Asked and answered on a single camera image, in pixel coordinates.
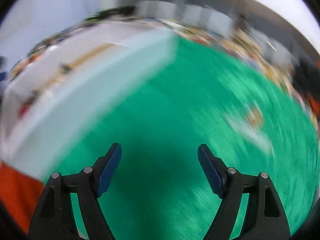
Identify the packaged sausage bun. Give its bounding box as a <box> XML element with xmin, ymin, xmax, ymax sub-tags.
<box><xmin>226</xmin><ymin>102</ymin><xmax>274</xmax><ymax>155</ymax></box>

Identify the white cardboard box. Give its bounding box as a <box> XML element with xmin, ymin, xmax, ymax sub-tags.
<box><xmin>1</xmin><ymin>21</ymin><xmax>176</xmax><ymax>179</ymax></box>

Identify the green patterned cloth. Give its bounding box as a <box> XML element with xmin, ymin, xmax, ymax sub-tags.
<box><xmin>56</xmin><ymin>38</ymin><xmax>319</xmax><ymax>239</ymax></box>

